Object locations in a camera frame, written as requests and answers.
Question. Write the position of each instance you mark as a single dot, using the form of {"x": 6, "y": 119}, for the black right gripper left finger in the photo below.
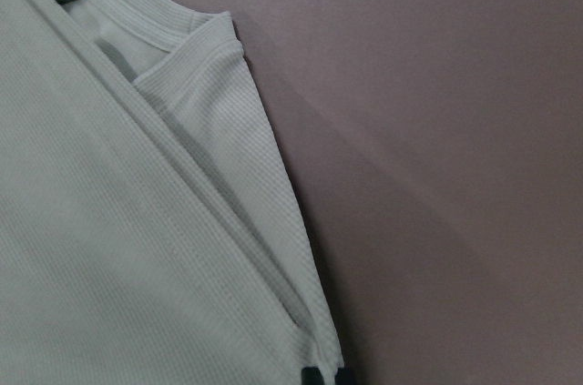
{"x": 311, "y": 376}

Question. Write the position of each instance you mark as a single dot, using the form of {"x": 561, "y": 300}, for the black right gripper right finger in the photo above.
{"x": 345, "y": 376}

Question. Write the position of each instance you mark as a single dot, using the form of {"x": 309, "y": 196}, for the olive green long-sleeve shirt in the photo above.
{"x": 149, "y": 230}

